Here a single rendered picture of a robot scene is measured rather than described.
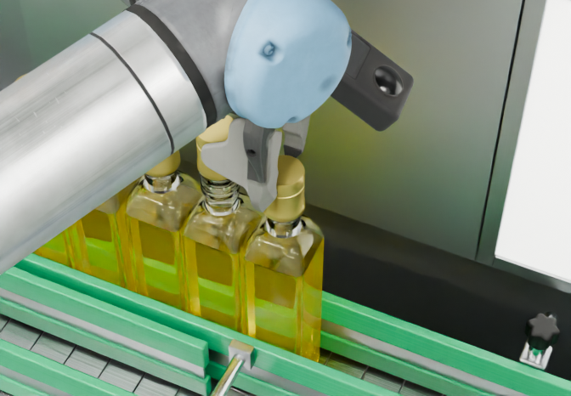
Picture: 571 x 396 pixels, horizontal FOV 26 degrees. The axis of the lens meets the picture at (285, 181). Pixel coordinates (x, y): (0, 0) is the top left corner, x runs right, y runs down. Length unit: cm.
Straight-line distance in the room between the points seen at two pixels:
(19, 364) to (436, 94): 44
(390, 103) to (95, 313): 41
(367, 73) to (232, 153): 13
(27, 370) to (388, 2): 46
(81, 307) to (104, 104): 57
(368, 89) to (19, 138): 33
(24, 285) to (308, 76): 61
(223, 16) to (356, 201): 56
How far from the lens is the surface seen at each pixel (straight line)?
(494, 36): 97
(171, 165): 103
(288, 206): 98
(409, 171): 110
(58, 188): 60
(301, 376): 111
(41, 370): 113
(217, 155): 94
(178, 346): 113
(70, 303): 117
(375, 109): 87
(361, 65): 87
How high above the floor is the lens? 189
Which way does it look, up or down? 48 degrees down
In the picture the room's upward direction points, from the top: straight up
